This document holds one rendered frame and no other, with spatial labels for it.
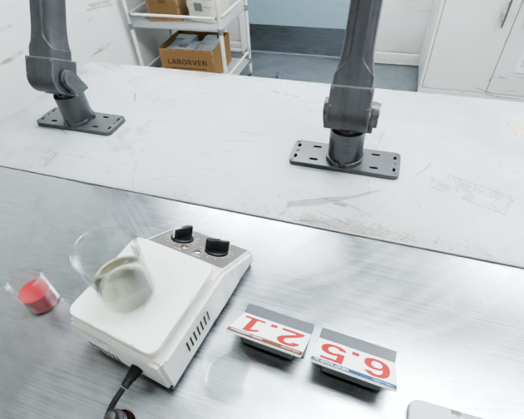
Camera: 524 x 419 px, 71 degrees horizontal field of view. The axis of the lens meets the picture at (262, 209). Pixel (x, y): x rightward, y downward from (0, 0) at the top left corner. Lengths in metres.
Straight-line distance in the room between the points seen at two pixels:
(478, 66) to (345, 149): 2.20
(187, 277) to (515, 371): 0.38
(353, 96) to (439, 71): 2.20
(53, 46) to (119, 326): 0.60
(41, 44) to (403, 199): 0.73
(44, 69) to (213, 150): 0.36
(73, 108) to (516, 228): 0.86
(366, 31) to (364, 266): 0.34
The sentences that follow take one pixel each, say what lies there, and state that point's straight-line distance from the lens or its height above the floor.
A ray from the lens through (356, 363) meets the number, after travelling 0.45.
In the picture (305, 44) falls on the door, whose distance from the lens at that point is 3.41.
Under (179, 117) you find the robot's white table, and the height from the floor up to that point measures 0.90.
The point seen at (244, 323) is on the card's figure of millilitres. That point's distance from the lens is 0.47.
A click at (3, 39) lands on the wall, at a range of 2.14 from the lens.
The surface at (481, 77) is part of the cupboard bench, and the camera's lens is 2.84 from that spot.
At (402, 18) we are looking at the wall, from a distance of 3.28.
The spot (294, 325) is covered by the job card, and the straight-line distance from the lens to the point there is 0.49.
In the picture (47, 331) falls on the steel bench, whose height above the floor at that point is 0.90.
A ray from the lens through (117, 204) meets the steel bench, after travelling 0.69.
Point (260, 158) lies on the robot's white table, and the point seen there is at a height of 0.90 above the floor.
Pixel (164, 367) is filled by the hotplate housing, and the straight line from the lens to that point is 0.42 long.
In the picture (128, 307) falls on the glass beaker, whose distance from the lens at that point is 0.42.
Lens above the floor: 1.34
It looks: 45 degrees down
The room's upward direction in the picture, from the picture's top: 4 degrees counter-clockwise
